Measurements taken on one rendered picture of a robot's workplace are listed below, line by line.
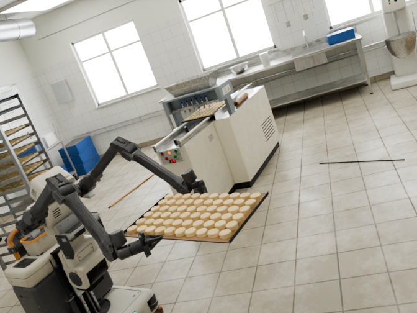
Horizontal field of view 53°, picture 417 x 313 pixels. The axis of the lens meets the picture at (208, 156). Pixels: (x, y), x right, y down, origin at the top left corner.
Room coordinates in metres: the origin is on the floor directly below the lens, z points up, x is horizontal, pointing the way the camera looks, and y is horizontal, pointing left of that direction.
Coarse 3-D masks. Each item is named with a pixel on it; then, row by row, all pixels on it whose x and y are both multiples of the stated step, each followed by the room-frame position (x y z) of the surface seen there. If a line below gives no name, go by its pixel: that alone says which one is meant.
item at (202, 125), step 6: (240, 90) 5.32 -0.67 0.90; (234, 96) 5.05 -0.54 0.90; (204, 120) 4.28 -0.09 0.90; (210, 120) 4.39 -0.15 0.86; (198, 126) 4.15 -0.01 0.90; (204, 126) 4.25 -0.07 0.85; (192, 132) 4.03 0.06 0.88; (198, 132) 4.11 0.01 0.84; (186, 138) 3.90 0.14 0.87; (180, 144) 3.80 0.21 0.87
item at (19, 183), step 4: (40, 172) 3.86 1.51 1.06; (44, 172) 3.80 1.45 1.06; (32, 176) 3.81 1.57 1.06; (36, 176) 3.79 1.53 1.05; (20, 180) 3.83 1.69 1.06; (4, 184) 3.90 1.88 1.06; (8, 184) 3.83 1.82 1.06; (12, 184) 3.78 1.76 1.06; (16, 184) 3.71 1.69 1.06; (20, 184) 3.63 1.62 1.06; (24, 184) 3.57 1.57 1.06; (0, 188) 3.81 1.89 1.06; (4, 188) 3.74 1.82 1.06; (8, 188) 3.66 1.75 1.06; (12, 188) 3.59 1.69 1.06; (0, 192) 3.63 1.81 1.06
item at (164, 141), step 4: (192, 120) 4.66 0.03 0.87; (196, 120) 4.72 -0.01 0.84; (184, 124) 4.49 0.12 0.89; (188, 124) 4.56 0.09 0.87; (180, 128) 4.40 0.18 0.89; (172, 132) 4.29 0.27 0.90; (176, 132) 4.32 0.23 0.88; (180, 132) 4.38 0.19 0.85; (168, 136) 4.18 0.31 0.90; (172, 136) 4.24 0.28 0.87; (176, 136) 4.30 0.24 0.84; (164, 140) 4.11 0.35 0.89; (168, 140) 4.16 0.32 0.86; (156, 144) 4.01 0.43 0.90; (160, 144) 4.03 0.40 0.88; (164, 144) 4.09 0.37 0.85; (156, 148) 3.96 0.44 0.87; (160, 148) 4.01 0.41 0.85
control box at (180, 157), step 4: (172, 148) 3.87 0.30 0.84; (176, 148) 3.83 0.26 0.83; (180, 148) 3.84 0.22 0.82; (160, 152) 3.93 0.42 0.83; (164, 152) 3.90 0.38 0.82; (172, 152) 3.86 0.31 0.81; (180, 152) 3.82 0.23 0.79; (160, 156) 3.94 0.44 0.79; (164, 156) 3.91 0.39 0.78; (168, 156) 3.89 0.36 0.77; (172, 156) 3.87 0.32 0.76; (180, 156) 3.83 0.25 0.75; (164, 160) 3.92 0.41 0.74; (168, 160) 3.90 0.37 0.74; (172, 160) 3.88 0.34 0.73; (176, 160) 3.85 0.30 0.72; (180, 160) 3.83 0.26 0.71; (164, 164) 3.93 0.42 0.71
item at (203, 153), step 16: (192, 128) 4.42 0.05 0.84; (208, 128) 4.29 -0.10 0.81; (176, 144) 3.93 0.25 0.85; (192, 144) 3.94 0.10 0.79; (208, 144) 4.19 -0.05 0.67; (160, 160) 3.98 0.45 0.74; (192, 160) 3.85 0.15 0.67; (208, 160) 4.10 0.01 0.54; (224, 160) 4.36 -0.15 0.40; (208, 176) 4.00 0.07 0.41; (224, 176) 4.26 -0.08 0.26; (176, 192) 3.96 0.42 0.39; (192, 192) 3.87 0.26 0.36; (208, 192) 3.91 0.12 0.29; (224, 192) 4.16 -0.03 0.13
